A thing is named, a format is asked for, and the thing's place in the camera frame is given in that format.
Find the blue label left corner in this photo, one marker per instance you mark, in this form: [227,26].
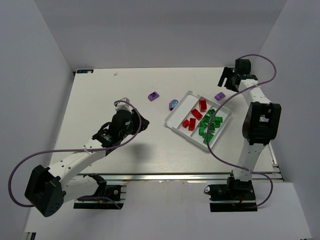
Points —
[84,71]

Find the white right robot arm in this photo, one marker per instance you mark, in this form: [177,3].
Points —
[262,119]

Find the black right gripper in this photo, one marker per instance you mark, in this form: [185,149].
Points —
[228,78]

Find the purple arch lego brick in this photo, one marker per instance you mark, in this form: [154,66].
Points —
[152,96]

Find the small green lego brick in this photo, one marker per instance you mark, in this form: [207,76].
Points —
[206,141]

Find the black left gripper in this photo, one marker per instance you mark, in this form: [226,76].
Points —
[139,121]

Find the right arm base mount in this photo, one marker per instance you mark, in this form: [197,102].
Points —
[234,196]

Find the small red lego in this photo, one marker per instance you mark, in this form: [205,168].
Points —
[185,123]

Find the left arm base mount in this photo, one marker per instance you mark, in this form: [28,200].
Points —
[107,196]

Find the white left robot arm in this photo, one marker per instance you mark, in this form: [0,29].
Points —
[49,187]

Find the red and green lego stack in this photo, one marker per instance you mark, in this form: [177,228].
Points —
[192,124]

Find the green 2x4 lego plate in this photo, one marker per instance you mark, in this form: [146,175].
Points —
[217,119]

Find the red lego brick top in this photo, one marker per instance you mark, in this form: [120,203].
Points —
[196,114]

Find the white three-compartment tray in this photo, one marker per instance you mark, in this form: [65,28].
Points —
[183,112]

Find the green 2x2 lego brick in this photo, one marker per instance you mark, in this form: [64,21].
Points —
[212,128]

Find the purple paw print lego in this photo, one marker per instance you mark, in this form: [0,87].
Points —
[172,104]

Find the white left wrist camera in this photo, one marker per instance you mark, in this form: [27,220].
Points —
[122,105]

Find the aluminium table edge rail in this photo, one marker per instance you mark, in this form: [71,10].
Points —
[165,177]

